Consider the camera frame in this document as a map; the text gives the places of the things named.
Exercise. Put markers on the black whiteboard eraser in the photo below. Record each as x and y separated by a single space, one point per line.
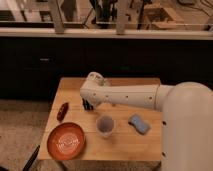
87 105

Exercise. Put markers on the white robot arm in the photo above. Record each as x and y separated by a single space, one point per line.
187 117

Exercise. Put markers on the white plastic bottle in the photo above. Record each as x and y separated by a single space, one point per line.
107 83

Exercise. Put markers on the clear plastic cup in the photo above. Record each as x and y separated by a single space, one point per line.
105 126

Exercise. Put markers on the wooden table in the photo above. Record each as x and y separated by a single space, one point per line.
124 144

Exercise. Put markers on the dark red sausage toy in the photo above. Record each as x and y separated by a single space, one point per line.
62 112

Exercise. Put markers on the blue sponge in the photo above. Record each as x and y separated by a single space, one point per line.
139 124

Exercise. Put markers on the orange red bowl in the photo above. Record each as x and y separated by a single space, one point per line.
66 141

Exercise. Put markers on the black chair leg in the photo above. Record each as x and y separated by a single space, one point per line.
31 159

